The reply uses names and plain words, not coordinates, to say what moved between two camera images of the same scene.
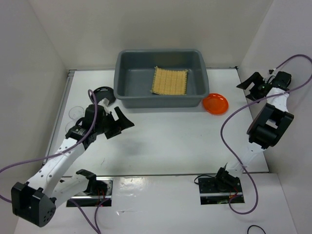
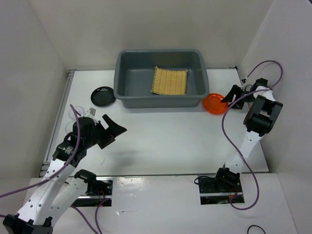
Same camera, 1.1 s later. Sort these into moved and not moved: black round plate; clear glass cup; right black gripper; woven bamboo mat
Moved: right black gripper
Not moved: clear glass cup; woven bamboo mat; black round plate
